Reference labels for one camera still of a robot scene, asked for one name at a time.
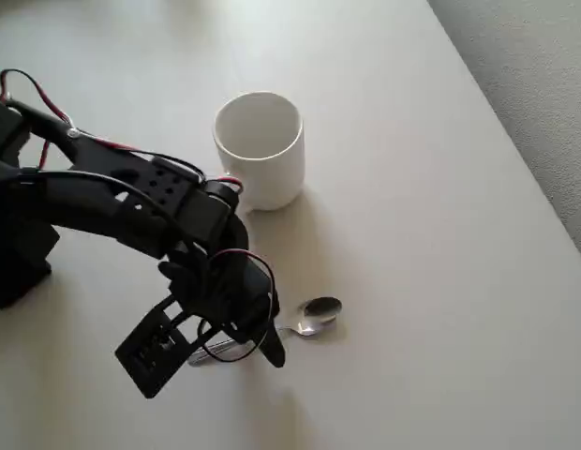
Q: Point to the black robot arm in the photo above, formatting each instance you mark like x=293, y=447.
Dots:
x=108, y=197

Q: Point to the white ceramic mug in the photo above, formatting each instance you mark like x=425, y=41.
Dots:
x=267, y=173

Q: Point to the silver metal teaspoon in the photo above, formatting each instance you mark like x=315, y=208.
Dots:
x=318, y=311

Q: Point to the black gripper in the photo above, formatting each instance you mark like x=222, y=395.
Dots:
x=257, y=300

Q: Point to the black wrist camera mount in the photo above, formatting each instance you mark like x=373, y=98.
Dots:
x=152, y=356

